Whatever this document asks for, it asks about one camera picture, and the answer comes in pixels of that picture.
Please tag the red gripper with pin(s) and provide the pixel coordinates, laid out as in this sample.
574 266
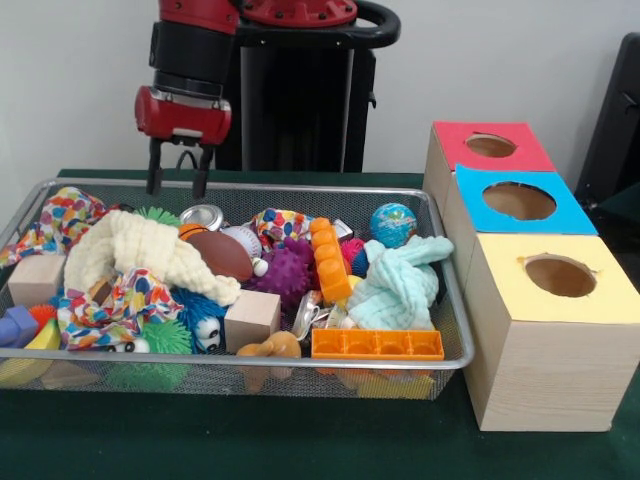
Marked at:
185 117

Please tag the blue globe ball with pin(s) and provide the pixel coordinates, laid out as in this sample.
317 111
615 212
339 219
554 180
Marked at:
392 225

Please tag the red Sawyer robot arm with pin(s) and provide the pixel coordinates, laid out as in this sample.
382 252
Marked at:
195 45

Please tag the shallow metal mesh bin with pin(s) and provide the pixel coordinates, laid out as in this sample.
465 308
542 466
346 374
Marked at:
300 197

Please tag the wooden box with three holes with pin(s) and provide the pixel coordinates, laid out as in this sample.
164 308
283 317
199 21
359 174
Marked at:
550 360

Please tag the green spiky ball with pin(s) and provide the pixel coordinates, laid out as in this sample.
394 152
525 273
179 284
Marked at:
155 217

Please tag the cream muslin cloth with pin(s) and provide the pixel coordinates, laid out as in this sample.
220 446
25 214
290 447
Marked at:
135 245

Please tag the brown toy football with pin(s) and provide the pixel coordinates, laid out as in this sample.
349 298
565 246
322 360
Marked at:
222 257

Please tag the colourful spotted cloth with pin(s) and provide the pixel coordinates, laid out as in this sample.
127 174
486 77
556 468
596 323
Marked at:
60 215
140 300

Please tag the purple spiky ball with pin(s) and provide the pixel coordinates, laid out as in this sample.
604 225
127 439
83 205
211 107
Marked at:
287 272

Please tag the long orange toy brick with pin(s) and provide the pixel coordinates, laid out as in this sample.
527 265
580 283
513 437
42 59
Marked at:
330 265

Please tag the mint green cloth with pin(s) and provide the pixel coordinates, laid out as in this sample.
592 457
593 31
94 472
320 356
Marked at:
395 285

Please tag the wide orange toy brick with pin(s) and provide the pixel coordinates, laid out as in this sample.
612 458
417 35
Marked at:
375 345

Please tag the black chair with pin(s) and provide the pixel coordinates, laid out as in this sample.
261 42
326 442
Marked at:
615 125

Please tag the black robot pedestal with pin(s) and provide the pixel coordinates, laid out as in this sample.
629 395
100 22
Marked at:
300 110

